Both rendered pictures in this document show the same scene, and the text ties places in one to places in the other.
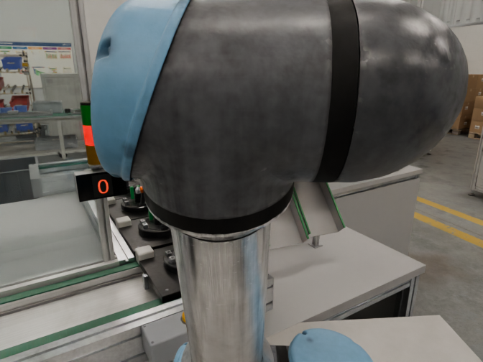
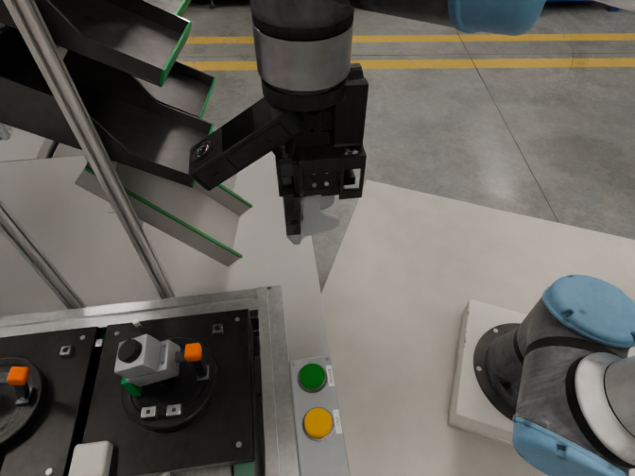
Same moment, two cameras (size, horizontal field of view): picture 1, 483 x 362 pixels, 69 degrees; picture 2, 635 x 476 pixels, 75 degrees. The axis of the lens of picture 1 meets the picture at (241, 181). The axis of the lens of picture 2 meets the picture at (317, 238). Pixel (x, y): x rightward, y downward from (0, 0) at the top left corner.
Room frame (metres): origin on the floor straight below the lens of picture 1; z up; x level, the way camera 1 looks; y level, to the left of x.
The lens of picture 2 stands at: (0.59, 0.29, 1.61)
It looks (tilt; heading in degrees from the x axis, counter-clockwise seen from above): 50 degrees down; 293
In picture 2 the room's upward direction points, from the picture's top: straight up
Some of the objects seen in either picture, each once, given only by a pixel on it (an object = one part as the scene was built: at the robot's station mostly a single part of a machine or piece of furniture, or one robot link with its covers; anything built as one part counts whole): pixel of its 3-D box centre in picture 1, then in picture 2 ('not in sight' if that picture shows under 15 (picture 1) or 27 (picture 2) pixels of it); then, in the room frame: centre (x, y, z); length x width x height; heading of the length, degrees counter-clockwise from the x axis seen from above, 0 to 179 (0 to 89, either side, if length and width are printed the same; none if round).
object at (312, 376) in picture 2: not in sight; (312, 377); (0.70, 0.05, 0.96); 0.04 x 0.04 x 0.02
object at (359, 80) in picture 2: not in sight; (313, 134); (0.72, -0.01, 1.37); 0.09 x 0.08 x 0.12; 31
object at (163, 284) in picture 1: (188, 263); (174, 386); (0.89, 0.15, 0.96); 0.24 x 0.24 x 0.02; 31
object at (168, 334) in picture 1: (191, 328); (317, 430); (0.67, 0.11, 0.93); 0.21 x 0.07 x 0.06; 121
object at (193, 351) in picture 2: not in sight; (192, 362); (0.86, 0.13, 1.04); 0.04 x 0.02 x 0.08; 31
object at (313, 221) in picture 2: not in sight; (312, 224); (0.72, 0.01, 1.27); 0.06 x 0.03 x 0.09; 31
